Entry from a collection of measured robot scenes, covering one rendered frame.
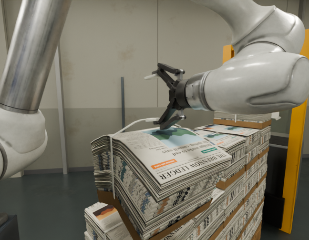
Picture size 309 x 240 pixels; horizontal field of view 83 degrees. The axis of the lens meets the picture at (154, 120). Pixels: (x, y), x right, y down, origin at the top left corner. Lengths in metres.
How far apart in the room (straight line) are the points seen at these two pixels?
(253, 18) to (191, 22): 3.04
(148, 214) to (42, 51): 0.49
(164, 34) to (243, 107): 3.00
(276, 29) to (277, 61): 0.12
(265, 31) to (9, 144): 0.64
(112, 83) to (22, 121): 2.56
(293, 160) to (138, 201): 1.76
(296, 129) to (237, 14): 1.63
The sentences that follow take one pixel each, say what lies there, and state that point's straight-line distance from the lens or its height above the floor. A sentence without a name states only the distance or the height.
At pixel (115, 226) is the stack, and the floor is 0.83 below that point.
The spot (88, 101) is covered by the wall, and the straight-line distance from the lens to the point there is 3.12.
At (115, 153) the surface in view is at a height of 1.14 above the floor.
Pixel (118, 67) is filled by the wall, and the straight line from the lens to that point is 3.09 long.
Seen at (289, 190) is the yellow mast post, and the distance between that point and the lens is 2.16.
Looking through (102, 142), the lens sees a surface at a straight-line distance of 0.61.
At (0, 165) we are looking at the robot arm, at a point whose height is 1.14.
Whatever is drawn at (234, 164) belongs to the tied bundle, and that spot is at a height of 0.94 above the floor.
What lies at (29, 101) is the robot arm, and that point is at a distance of 0.59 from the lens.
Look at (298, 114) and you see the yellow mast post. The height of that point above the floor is 1.14.
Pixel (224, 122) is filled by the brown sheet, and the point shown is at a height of 1.09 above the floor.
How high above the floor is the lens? 1.31
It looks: 8 degrees down
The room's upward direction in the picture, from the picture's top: straight up
